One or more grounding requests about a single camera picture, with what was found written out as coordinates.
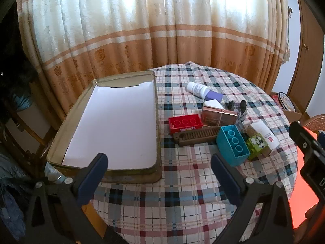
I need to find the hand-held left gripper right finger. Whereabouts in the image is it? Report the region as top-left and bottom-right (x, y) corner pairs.
(211, 154), (295, 244)

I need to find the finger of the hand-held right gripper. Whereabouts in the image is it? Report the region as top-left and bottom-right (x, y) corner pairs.
(289, 121), (318, 148)

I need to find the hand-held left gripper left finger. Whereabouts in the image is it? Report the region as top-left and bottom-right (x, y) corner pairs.
(25, 153), (120, 244)

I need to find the teal plastic block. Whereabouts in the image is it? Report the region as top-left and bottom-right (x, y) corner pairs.
(216, 125), (252, 167)

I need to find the white box with red label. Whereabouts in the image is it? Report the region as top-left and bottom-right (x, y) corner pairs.
(246, 121), (279, 158)

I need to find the green printed carton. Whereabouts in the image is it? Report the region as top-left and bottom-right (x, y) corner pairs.
(245, 133), (267, 161)

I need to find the brown ribbed wooden holder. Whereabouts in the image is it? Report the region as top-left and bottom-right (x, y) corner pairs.
(173, 126), (221, 147)

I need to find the copper pink box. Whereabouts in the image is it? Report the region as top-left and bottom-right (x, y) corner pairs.
(200, 106), (238, 127)

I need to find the red plastic block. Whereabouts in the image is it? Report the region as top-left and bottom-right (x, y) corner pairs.
(168, 115), (204, 135)

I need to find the purple block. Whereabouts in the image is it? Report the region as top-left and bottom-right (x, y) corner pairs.
(205, 90), (224, 102)

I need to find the white pill bottle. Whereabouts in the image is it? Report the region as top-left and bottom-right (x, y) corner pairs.
(186, 82), (210, 98)

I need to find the person's right hand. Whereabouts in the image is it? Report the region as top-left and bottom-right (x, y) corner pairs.
(294, 202), (325, 244)

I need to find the wicker chair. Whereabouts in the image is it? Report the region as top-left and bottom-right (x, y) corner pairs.
(303, 114), (325, 133)

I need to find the cardboard box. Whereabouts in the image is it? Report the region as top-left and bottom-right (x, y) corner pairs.
(270, 91), (302, 122)

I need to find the decorative plate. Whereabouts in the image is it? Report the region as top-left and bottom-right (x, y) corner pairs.
(278, 92), (296, 112)

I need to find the orange cloth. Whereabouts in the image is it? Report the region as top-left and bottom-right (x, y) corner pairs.
(288, 126), (325, 230)

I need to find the clear plastic bottle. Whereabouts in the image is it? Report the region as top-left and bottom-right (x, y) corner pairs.
(44, 162), (67, 183)

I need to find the wooden chair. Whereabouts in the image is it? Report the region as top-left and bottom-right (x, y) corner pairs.
(5, 81), (64, 163)

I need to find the wooden wardrobe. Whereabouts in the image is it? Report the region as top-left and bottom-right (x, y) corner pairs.
(287, 0), (325, 115)

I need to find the dark cloth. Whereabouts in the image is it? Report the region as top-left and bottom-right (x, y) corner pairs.
(0, 158), (38, 244)

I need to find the blue cloth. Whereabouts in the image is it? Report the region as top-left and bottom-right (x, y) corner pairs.
(10, 94), (34, 110)

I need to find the cream and orange curtain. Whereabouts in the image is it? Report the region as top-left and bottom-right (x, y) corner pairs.
(15, 0), (292, 115)

